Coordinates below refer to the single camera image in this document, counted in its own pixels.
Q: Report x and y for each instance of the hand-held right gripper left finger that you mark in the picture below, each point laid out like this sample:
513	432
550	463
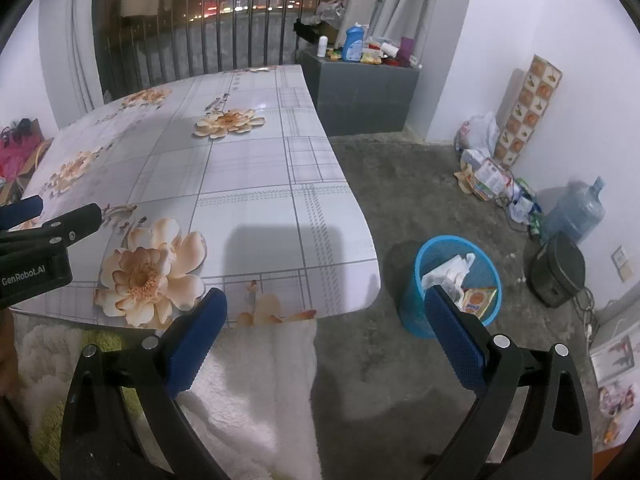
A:
195	345

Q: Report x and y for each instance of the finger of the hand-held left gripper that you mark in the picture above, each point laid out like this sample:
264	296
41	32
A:
75	225
20	212

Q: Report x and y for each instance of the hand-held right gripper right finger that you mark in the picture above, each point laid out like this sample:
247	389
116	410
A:
452	340

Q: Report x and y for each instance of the yellow snack wrapper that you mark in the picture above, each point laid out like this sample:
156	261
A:
477	301

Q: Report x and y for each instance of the white plastic bag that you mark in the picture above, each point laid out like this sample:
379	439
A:
447	272
480	132

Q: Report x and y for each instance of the pink plastic bag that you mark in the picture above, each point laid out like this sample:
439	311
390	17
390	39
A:
12	160

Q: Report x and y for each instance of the white fluffy blanket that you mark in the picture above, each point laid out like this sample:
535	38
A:
260	400

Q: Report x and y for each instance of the dark grey rice cooker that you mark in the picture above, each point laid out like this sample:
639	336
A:
557	270

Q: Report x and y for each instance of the pile of small packets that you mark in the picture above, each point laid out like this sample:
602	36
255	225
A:
522	205

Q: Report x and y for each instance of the white printed board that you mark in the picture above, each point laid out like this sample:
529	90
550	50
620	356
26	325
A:
617	355

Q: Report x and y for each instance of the floral printed bag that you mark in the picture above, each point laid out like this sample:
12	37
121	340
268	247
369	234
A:
617	405

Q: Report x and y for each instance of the large blue water jug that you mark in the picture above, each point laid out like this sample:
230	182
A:
575	210

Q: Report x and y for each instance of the floral tablecloth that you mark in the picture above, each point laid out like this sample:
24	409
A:
250	160

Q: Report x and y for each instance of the grey curtain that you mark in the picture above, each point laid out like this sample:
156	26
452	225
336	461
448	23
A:
400	0
85	35

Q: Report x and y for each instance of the tall fruit print box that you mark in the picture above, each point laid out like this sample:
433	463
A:
530	110

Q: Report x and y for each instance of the grey cabinet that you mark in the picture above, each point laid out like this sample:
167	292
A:
360	95

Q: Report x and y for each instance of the purple box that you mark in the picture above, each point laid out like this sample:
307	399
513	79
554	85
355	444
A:
406	50

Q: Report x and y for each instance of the white tube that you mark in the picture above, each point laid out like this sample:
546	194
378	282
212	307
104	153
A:
390	50

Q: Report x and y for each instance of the small white bottle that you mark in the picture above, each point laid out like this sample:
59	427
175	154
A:
323	47

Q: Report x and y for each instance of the blue detergent bottle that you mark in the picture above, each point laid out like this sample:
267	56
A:
355	42

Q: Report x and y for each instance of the wall socket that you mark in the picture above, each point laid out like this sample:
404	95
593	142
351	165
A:
624	262

